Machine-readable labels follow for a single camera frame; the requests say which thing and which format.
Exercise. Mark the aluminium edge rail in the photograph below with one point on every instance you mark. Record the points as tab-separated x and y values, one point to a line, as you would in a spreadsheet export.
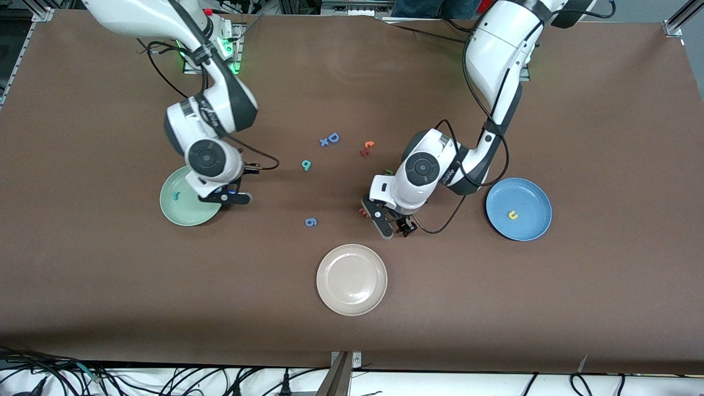
41	14

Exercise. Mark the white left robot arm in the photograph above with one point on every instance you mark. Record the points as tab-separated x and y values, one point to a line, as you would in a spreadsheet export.
495	49

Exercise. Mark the teal foam letter d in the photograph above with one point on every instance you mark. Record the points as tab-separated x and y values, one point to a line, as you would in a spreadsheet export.
306	165

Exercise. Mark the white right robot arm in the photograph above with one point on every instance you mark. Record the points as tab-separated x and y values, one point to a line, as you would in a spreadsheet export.
206	159

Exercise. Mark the aluminium profile beam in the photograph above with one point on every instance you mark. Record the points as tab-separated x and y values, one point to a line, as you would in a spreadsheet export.
335	382

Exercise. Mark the silver bracket plate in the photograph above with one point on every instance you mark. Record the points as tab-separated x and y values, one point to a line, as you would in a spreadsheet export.
356	360

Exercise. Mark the blue foam letter D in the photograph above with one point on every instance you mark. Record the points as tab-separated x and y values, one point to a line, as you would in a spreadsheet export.
330	138

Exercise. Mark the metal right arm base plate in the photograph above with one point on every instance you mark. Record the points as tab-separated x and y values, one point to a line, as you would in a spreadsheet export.
238	60

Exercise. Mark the brown table cover sheet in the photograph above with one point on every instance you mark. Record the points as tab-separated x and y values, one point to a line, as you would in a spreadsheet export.
110	286

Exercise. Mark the beige plate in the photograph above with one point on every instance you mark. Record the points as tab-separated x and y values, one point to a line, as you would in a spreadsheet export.
352	279

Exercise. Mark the blue plate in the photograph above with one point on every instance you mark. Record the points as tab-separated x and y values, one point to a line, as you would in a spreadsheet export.
528	198

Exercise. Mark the black plug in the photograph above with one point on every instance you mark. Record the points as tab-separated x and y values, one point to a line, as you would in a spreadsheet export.
286	380

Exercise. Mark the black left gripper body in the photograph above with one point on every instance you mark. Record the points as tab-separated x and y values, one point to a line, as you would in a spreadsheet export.
406	223

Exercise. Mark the light green plate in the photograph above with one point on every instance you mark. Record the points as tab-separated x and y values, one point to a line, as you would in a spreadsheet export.
181	212

